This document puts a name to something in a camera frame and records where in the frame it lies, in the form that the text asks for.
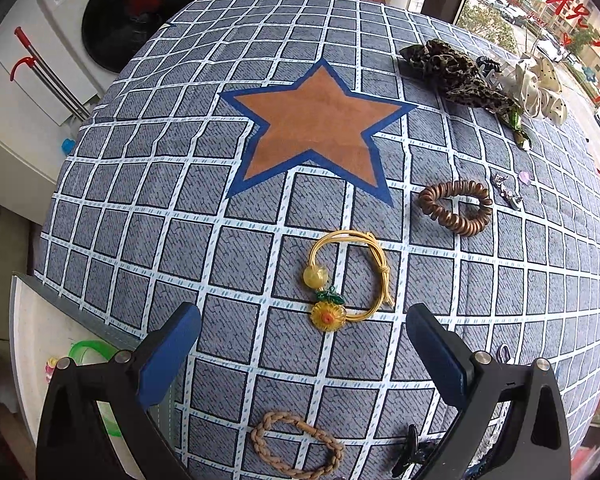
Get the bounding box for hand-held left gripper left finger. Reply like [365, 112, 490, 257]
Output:
[36, 302, 202, 480]

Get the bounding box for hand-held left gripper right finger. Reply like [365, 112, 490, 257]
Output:
[406, 303, 572, 480]

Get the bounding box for black bow claw clip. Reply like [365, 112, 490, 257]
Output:
[391, 424, 433, 478]

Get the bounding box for yellow sunflower hair tie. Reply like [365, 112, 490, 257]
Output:
[300, 230, 396, 333]

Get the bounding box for tan braided hair tie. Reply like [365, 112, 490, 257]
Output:
[250, 411, 346, 479]

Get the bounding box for white tray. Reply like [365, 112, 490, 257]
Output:
[9, 271, 191, 480]

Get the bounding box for silver star hair clip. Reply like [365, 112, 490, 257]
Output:
[492, 172, 524, 209]

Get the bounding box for green translucent bangle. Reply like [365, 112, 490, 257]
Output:
[69, 340, 123, 438]

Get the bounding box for green bow hair clip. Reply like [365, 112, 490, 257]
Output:
[500, 105, 532, 150]

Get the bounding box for white polka dot scrunchie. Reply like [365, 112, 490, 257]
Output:
[502, 56, 570, 126]

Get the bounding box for leopard print scrunchie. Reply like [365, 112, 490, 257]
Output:
[398, 39, 523, 115]

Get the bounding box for small black claw clip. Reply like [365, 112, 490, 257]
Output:
[475, 55, 503, 83]

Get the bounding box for white cabinet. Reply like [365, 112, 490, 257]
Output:
[0, 0, 101, 211]

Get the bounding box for red window sticker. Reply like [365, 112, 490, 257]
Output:
[545, 0, 600, 106]

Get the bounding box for brown spiral hair tie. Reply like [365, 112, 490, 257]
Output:
[419, 180, 494, 237]

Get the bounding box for red handled mop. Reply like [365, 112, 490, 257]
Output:
[9, 26, 93, 123]

